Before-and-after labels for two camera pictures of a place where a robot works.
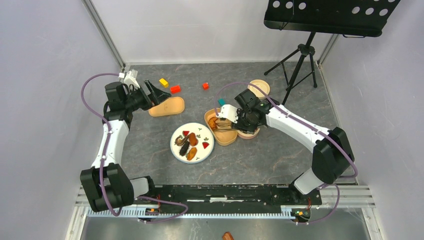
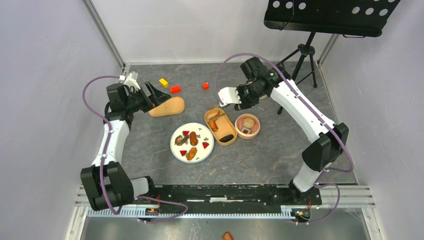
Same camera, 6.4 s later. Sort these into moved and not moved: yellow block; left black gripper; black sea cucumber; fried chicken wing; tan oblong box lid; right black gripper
Moved: black sea cucumber; right black gripper
Not moved: tan oblong box lid; fried chicken wing; left black gripper; yellow block
